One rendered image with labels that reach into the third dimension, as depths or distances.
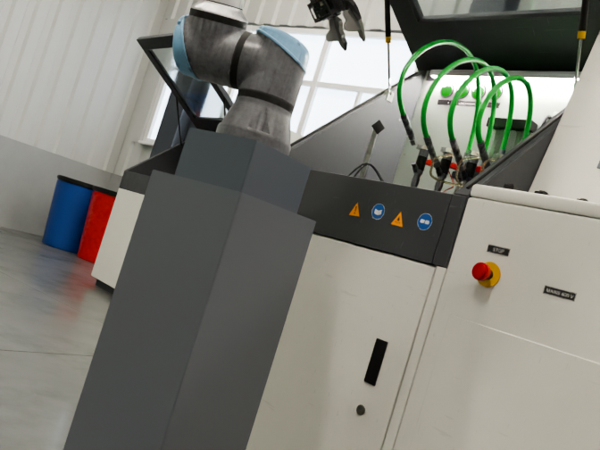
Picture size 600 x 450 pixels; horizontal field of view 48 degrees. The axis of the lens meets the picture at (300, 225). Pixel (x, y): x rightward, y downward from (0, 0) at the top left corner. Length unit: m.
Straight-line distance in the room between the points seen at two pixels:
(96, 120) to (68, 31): 1.12
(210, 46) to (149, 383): 0.64
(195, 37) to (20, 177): 7.26
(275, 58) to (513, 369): 0.74
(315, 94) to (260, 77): 6.07
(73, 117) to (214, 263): 7.70
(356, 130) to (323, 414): 0.93
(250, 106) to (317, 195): 0.51
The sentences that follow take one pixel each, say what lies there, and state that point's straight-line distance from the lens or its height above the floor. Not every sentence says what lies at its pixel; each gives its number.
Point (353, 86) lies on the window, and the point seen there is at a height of 2.52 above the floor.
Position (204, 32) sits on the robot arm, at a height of 1.08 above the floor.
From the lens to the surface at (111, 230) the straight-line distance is 5.61.
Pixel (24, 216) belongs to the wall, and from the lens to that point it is 8.68.
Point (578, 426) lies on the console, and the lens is 1.31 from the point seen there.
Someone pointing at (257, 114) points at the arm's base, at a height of 0.95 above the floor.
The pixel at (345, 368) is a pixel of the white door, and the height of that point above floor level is 0.51.
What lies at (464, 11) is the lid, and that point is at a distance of 2.22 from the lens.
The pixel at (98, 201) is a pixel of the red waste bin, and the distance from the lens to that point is 7.34.
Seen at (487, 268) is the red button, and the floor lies 0.81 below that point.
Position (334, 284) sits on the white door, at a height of 0.68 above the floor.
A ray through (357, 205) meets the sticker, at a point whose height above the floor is 0.88.
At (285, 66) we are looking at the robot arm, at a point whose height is 1.06.
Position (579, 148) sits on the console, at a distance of 1.71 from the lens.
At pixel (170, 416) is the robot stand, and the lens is 1.22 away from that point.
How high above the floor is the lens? 0.73
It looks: 2 degrees up
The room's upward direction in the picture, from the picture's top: 17 degrees clockwise
